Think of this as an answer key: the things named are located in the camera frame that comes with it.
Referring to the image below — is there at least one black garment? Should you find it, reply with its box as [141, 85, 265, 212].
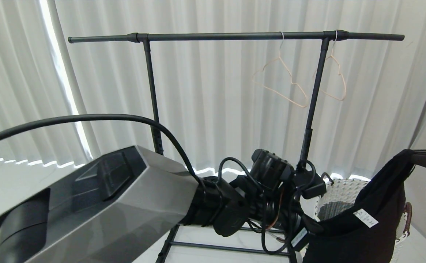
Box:
[302, 149, 416, 263]

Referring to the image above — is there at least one pink clothes hanger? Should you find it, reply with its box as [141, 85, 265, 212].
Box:
[251, 32, 308, 108]
[313, 31, 347, 102]

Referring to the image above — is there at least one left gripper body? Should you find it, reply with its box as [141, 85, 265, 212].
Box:
[277, 205, 314, 253]

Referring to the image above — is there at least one white laundry basket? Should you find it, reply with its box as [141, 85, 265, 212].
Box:
[315, 172, 413, 263]

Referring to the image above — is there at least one black clothes rack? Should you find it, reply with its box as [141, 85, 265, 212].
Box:
[68, 30, 405, 263]

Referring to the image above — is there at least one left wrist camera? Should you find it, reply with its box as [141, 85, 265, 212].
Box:
[294, 171, 327, 200]

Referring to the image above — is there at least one white curtain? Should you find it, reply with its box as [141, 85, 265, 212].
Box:
[0, 0, 426, 183]

